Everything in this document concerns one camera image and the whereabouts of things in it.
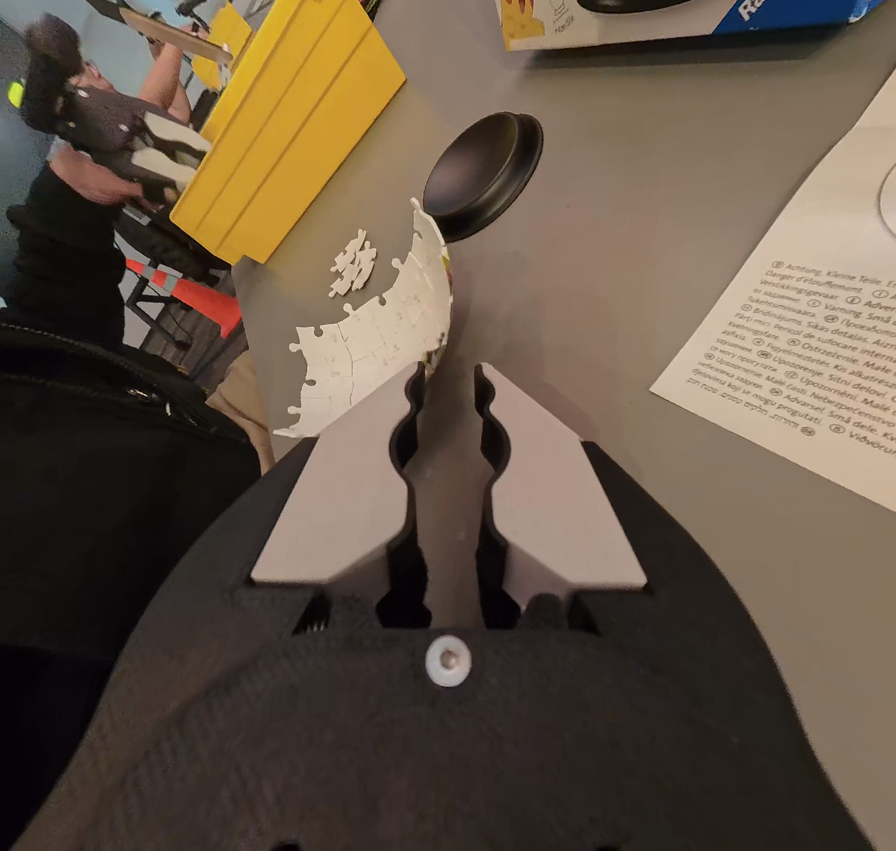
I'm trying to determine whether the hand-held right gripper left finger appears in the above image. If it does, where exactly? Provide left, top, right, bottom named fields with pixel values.
left=251, top=361, right=431, bottom=628

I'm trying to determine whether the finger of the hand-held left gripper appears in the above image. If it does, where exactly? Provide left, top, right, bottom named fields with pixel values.
left=136, top=112, right=213, bottom=160
left=128, top=146, right=200, bottom=202

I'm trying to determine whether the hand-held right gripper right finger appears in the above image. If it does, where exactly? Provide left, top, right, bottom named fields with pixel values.
left=473, top=363, right=649, bottom=629

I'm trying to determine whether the yellow plastic bin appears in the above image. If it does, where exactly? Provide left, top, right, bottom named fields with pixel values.
left=189, top=0, right=254, bottom=92
left=170, top=0, right=407, bottom=265

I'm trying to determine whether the partly built puzzle ball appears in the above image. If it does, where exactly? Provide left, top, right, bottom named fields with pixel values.
left=273, top=196, right=456, bottom=440

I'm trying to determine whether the black round ball stand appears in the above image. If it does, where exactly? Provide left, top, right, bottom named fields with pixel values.
left=422, top=111, right=544, bottom=244

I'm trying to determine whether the person's left hand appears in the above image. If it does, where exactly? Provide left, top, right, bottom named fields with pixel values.
left=49, top=144, right=151, bottom=211

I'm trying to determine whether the dark panel with wooden edge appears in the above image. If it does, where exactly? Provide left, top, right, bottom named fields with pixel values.
left=70, top=0, right=235, bottom=64

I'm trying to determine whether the person's trousers leg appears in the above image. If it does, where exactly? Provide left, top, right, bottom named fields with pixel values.
left=206, top=350, right=277, bottom=475

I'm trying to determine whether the orange cloth with grey stripe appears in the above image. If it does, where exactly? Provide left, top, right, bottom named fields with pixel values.
left=125, top=258, right=242, bottom=340

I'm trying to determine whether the small joined white pieces cluster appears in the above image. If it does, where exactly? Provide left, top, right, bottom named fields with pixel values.
left=328, top=228, right=379, bottom=299

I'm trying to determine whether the person's black jacket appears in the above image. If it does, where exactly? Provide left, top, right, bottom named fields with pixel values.
left=0, top=322, right=263, bottom=851

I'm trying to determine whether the white instruction sheet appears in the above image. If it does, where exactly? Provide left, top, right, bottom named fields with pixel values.
left=650, top=70, right=896, bottom=516

